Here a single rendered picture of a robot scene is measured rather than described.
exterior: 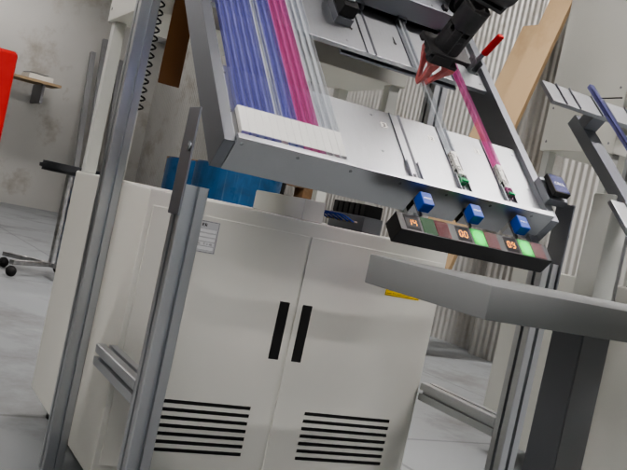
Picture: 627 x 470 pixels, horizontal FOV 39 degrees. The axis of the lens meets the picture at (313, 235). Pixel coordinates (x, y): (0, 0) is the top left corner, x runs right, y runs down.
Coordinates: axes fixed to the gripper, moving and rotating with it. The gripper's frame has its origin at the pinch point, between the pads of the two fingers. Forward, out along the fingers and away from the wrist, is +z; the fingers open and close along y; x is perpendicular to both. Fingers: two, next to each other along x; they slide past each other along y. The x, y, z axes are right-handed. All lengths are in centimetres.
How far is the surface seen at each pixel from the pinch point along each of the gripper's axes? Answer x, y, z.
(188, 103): -641, -228, 553
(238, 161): 34, 45, 2
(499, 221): 34.2, -8.8, 1.7
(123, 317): 36, 49, 46
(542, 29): -258, -242, 111
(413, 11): -19.7, -1.8, -3.0
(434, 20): -19.7, -7.6, -2.6
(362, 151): 27.2, 21.2, -0.4
